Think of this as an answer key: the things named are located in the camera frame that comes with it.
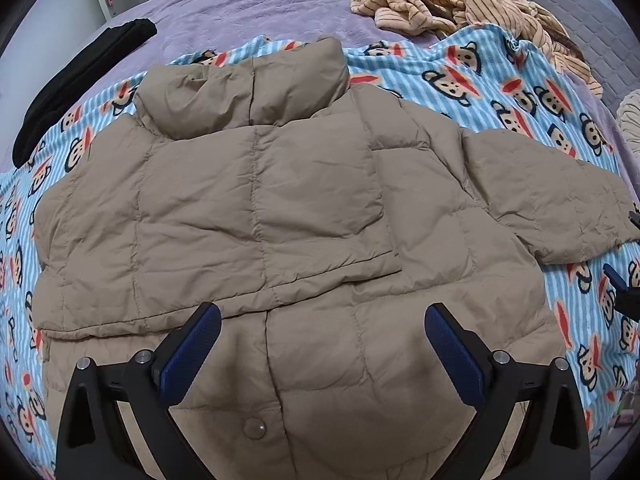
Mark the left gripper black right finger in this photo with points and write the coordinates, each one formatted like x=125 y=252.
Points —
x=552 y=442

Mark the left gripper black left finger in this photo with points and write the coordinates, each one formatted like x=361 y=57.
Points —
x=93 y=442

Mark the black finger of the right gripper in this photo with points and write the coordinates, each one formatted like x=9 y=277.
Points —
x=634 y=218
x=627 y=300

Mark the tan puffer jacket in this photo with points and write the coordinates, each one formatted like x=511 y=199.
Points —
x=324 y=217

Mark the grey padded headboard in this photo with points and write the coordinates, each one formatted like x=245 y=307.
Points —
x=607 y=42

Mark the blue monkey print blanket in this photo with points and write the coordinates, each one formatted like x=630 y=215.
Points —
x=479 y=77

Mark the beige striped fleece garment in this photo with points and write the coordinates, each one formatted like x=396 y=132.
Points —
x=524 y=19

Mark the black folded garment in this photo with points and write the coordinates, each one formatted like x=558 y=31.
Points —
x=64 y=89

